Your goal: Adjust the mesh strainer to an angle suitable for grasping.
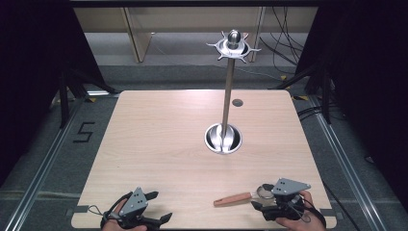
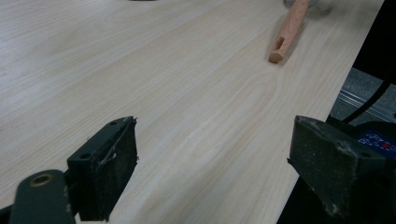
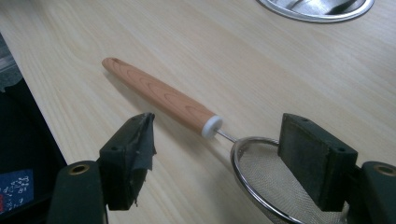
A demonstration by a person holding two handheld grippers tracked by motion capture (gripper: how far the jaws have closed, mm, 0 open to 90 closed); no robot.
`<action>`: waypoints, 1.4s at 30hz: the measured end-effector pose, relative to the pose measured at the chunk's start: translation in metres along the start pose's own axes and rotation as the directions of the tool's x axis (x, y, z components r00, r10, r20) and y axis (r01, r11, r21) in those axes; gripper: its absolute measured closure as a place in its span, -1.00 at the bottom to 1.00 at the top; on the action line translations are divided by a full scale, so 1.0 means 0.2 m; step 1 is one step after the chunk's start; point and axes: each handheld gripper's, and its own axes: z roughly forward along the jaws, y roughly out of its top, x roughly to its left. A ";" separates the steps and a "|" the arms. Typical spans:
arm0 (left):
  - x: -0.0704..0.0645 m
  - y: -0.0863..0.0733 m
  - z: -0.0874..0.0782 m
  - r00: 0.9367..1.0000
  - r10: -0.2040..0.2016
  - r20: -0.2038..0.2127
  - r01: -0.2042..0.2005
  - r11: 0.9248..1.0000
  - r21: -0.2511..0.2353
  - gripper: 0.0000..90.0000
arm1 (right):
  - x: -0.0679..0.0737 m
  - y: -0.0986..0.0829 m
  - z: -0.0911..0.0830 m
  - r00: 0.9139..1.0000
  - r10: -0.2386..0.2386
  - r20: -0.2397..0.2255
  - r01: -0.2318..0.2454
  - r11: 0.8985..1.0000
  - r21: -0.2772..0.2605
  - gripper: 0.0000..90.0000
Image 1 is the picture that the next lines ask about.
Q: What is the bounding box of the metal floor rail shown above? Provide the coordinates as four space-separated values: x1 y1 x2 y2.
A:
3 95 85 231
307 94 406 231

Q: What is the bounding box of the black tape floor mark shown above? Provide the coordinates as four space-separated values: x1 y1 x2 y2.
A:
72 121 96 144

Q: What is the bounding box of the metal utensil stand with hooks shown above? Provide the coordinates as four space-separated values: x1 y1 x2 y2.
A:
203 29 262 156

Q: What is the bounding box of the person's left hand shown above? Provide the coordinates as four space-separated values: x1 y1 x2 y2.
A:
101 199 148 231

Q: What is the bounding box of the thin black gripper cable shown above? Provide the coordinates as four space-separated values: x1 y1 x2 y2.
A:
88 204 108 218
297 197 327 227

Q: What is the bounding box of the black curtain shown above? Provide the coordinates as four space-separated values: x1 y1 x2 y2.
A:
293 0 408 206
0 0 107 189

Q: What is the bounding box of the small strainer with wooden handle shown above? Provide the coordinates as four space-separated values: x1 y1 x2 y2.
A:
213 186 276 208

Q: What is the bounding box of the person's right hand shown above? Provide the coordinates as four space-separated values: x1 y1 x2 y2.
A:
274 190 325 231

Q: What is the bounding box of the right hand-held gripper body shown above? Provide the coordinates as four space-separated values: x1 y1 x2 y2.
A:
256 177 312 223

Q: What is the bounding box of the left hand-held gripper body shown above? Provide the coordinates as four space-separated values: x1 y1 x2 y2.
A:
100 187 162 230

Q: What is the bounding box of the bundle of black floor cables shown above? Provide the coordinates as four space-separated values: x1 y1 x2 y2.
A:
258 6 306 67

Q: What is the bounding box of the black tripod stand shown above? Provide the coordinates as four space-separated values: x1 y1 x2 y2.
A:
47 65 120 130
268 61 341 125

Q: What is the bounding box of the beige wooden cabinet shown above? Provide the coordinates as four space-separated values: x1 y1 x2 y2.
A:
72 7 319 64

